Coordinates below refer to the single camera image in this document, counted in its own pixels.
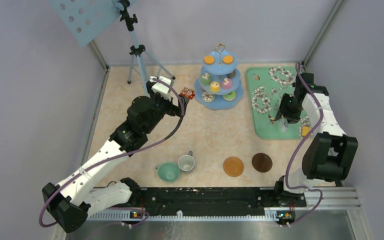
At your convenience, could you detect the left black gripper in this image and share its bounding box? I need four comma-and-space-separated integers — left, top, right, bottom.
143, 82, 190, 134

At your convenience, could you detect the white chocolate drizzle donut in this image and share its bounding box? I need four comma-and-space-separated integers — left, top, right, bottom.
201, 90, 215, 103

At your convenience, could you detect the yellow rectangular biscuit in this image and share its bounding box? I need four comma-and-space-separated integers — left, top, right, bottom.
300, 125, 311, 138

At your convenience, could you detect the green dome cake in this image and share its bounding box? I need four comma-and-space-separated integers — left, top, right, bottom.
199, 72, 212, 86

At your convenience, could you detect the yellow dome cake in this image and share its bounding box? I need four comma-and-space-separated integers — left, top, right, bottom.
208, 81, 222, 93

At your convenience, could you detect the blue three-tier cake stand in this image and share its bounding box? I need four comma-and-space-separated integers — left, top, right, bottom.
194, 43, 244, 110

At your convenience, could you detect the pink dome cake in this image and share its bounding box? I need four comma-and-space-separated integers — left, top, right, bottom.
220, 77, 233, 90

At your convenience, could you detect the green glazed donut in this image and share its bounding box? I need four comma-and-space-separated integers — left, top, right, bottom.
222, 91, 236, 102

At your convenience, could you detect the round orange biscuit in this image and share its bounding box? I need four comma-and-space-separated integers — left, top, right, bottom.
222, 54, 235, 65
203, 55, 215, 65

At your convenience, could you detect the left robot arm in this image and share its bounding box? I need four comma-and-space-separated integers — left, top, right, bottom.
39, 92, 190, 234

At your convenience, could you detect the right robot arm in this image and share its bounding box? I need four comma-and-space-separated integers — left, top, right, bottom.
273, 73, 359, 206

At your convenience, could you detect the red owl toy block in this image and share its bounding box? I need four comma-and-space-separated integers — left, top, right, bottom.
180, 87, 196, 100

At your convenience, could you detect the green floral serving tray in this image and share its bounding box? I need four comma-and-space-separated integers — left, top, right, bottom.
245, 65, 311, 140

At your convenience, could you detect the dark brown saucer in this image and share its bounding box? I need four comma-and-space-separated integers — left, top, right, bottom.
251, 153, 273, 173

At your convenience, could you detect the white grey teacup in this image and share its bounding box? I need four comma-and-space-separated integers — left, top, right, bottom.
177, 151, 196, 172

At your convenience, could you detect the light blue tripod stand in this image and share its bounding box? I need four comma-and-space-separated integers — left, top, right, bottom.
112, 0, 176, 94

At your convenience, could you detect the green teacup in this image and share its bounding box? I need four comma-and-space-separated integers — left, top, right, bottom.
155, 162, 181, 183

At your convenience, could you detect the orange saucer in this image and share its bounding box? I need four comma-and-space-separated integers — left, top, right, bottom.
223, 156, 244, 177

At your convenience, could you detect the blue perforated board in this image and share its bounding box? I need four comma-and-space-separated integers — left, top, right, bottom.
49, 0, 137, 47

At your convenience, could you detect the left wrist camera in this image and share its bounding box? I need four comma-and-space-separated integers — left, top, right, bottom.
148, 76, 174, 100

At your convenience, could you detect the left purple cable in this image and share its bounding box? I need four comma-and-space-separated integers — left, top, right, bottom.
38, 78, 186, 229

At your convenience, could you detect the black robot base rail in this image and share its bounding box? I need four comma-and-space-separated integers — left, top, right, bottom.
120, 187, 307, 217

